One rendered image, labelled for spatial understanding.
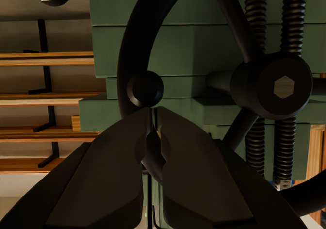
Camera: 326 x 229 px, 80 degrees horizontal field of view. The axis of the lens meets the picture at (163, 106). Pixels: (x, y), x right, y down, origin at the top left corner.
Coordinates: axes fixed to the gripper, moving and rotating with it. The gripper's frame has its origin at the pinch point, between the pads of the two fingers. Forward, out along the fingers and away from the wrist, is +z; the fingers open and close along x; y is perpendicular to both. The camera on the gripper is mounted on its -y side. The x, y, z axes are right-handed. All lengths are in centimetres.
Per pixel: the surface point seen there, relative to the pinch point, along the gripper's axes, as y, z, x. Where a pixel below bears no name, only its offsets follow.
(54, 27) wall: 29, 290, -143
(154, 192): 59, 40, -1
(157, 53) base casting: 2.2, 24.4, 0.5
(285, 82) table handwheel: -0.1, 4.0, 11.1
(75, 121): 22.3, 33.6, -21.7
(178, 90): 8.7, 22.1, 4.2
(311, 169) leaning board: 120, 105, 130
